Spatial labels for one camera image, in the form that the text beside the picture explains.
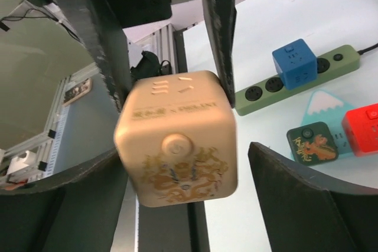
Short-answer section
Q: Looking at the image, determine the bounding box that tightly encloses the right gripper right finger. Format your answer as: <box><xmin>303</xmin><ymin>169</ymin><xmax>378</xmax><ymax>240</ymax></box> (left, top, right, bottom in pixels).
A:
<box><xmin>248</xmin><ymin>142</ymin><xmax>377</xmax><ymax>251</ymax></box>

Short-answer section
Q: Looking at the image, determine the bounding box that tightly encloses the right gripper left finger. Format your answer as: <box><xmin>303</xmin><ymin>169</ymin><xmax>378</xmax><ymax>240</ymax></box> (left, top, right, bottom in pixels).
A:
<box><xmin>1</xmin><ymin>149</ymin><xmax>128</xmax><ymax>251</ymax></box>

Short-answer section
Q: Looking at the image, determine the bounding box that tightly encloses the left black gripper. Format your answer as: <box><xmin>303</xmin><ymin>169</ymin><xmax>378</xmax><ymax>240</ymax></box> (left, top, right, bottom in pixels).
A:
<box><xmin>53</xmin><ymin>0</ymin><xmax>236</xmax><ymax>111</ymax></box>

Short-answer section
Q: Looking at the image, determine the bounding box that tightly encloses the dark green cube adapter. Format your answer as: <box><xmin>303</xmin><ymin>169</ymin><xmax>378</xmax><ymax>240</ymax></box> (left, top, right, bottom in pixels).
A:
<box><xmin>286</xmin><ymin>122</ymin><xmax>339</xmax><ymax>166</ymax></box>

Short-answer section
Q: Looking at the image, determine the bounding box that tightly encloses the red cube plug adapter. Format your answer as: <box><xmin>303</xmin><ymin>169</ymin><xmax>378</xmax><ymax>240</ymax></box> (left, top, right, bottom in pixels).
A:
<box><xmin>342</xmin><ymin>103</ymin><xmax>378</xmax><ymax>157</ymax></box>

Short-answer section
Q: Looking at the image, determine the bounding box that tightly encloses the teal triangular power socket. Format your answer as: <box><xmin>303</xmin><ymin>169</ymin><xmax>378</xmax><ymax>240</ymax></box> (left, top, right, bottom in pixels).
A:
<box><xmin>301</xmin><ymin>90</ymin><xmax>354</xmax><ymax>159</ymax></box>

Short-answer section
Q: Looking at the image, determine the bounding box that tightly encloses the beige cube plug adapter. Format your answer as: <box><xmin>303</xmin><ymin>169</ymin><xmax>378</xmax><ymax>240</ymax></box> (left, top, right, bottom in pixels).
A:
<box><xmin>114</xmin><ymin>71</ymin><xmax>238</xmax><ymax>208</ymax></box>

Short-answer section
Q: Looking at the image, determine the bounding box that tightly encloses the green power strip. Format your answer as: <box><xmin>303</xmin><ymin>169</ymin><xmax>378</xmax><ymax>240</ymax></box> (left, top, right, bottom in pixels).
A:
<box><xmin>234</xmin><ymin>44</ymin><xmax>361</xmax><ymax>116</ymax></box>

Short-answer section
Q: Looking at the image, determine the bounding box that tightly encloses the blue cube plug adapter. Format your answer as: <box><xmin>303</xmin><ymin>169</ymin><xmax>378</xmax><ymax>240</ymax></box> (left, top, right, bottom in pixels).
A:
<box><xmin>272</xmin><ymin>38</ymin><xmax>318</xmax><ymax>90</ymax></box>

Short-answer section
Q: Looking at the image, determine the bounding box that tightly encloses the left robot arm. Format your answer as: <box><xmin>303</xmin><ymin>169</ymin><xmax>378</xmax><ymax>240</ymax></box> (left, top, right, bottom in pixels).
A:
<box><xmin>53</xmin><ymin>0</ymin><xmax>237</xmax><ymax>109</ymax></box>

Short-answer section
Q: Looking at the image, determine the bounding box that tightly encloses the white slotted cable duct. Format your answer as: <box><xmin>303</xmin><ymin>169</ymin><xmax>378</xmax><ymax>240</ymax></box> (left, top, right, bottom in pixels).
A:
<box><xmin>41</xmin><ymin>106</ymin><xmax>70</xmax><ymax>178</ymax></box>

